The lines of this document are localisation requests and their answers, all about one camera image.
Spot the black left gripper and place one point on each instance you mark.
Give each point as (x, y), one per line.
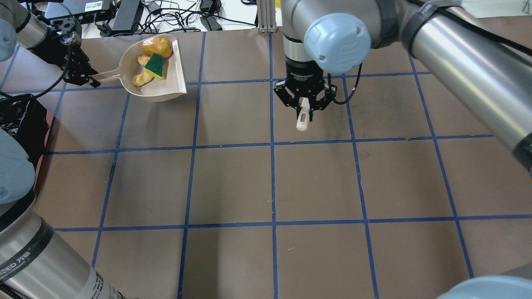
(53, 53)

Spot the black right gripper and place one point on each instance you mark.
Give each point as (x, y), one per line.
(304, 73)

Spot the beige hand brush black bristles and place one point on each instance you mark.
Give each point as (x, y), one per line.
(304, 115)

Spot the yellow apple slice toy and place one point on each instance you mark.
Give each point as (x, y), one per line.
(142, 79)

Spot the small apple slice toy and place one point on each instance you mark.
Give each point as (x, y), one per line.
(143, 59)

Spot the green yellow sponge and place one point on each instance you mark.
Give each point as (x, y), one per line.
(156, 67)

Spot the orange fruit toy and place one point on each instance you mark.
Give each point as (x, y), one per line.
(157, 45)

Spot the beige plastic dustpan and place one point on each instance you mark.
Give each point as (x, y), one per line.
(157, 90)

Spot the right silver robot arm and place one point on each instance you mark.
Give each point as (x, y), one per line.
(489, 74)

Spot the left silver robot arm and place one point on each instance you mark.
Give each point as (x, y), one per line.
(19, 26)

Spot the black bag lined bin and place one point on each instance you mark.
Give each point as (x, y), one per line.
(26, 121)

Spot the large black power brick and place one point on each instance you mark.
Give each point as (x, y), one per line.
(127, 17)

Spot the aluminium frame post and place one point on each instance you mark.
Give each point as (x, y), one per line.
(266, 14)

